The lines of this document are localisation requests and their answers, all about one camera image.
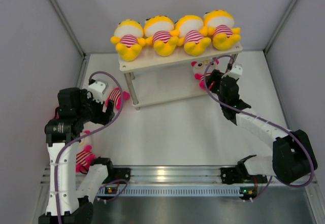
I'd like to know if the pink plush near shelf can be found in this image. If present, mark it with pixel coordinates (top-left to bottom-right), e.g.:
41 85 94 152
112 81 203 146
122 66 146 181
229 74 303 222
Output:
105 87 131 110

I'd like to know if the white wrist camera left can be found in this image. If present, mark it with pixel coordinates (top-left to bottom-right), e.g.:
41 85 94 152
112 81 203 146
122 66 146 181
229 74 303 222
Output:
87 80 109 103

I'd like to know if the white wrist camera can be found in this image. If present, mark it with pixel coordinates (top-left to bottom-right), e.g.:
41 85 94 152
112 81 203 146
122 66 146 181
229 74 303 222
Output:
226 63 243 80
87 80 109 103

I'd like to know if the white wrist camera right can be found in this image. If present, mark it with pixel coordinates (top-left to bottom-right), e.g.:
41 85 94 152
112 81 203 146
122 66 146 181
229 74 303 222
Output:
226 63 243 80

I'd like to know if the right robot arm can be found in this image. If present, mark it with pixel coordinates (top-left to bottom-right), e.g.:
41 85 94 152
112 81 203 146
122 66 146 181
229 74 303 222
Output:
203 70 318 185

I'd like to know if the pink plush with glasses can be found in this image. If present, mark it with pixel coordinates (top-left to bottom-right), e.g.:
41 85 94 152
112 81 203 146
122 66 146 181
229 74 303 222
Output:
76 130 97 174

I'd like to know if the perforated cable duct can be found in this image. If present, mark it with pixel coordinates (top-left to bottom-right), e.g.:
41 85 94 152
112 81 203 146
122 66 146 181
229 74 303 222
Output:
96 185 257 198

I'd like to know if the yellow frog plush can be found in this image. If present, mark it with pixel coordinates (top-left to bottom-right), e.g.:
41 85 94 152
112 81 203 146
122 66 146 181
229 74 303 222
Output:
203 10 241 51
144 15 179 56
175 15 211 56
110 19 146 61

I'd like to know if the aluminium rail frame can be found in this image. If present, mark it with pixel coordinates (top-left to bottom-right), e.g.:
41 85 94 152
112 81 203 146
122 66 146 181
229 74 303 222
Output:
40 165 317 185

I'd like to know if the white two-tier shelf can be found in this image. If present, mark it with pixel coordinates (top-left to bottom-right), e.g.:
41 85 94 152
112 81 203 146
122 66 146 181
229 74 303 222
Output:
118 43 243 110

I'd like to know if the pink plush face down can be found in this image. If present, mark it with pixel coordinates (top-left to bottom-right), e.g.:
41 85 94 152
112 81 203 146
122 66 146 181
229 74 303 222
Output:
191 59 219 90

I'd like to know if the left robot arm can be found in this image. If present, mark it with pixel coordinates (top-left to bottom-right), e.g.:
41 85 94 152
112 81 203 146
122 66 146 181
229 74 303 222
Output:
38 87 115 223

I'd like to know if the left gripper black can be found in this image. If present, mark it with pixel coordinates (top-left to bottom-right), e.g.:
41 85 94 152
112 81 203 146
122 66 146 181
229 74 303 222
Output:
76 89 114 126

